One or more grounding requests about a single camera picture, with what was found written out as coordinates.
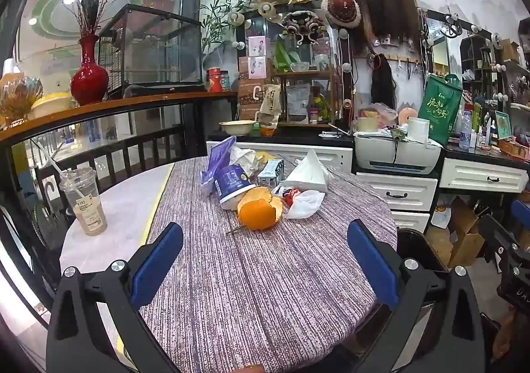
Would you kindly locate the white face mask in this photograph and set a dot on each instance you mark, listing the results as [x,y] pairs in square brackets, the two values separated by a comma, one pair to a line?
[309,174]

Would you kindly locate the black trash bin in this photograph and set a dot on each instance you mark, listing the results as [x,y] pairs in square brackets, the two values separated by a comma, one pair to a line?
[412,245]

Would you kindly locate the white paper roll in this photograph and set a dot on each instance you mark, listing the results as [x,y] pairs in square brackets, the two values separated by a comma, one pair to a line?
[418,129]

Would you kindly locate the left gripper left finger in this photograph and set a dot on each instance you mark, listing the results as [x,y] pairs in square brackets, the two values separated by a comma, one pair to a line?
[77,339]

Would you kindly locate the purple plastic pouch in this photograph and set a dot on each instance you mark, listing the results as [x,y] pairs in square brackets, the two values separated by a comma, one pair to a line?
[218,158]

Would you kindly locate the blue paper cup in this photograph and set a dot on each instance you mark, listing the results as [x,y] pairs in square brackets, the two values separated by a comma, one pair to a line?
[231,183]

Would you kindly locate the orange peel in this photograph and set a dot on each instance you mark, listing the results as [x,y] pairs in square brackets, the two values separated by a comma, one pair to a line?
[259,209]

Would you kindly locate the red ceramic vase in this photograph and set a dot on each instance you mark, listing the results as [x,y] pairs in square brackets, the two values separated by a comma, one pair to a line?
[89,84]

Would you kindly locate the glass terrarium cage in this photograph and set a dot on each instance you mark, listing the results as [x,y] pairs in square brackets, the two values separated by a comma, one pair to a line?
[152,49]

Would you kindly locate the white printer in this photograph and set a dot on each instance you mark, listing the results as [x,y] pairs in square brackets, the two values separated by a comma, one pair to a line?
[379,151]

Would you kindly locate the white drawer cabinet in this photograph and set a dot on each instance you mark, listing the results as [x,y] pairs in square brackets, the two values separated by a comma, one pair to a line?
[409,198]

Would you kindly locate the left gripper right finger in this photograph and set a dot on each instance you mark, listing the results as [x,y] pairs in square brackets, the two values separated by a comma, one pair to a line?
[453,338]

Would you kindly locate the green tote bag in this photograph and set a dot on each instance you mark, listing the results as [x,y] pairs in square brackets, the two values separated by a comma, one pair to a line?
[440,105]

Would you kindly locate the cardboard box on floor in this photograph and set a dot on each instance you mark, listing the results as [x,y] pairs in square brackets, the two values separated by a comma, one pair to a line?
[453,233]

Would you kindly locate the plastic iced coffee cup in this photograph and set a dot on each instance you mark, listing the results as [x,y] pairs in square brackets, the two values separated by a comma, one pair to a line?
[80,187]

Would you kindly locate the cream bowl on counter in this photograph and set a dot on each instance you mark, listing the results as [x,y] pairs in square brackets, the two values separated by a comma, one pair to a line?
[237,128]

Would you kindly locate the white red plastic bag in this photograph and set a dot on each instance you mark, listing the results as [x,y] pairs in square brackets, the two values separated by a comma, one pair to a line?
[301,204]

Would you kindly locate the white desk drawer right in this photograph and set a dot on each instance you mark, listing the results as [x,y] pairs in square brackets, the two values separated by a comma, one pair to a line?
[458,174]

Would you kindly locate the purple striped tablecloth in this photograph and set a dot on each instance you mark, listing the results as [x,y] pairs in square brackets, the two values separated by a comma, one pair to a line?
[282,298]

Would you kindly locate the yellow mesh net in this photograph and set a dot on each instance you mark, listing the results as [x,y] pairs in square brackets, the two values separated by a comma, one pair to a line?
[263,157]

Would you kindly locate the red tin can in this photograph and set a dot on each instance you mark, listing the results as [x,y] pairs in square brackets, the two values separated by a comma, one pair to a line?
[214,77]

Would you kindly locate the green white tissue box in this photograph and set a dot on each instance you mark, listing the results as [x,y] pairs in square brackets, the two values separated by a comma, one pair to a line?
[272,174]

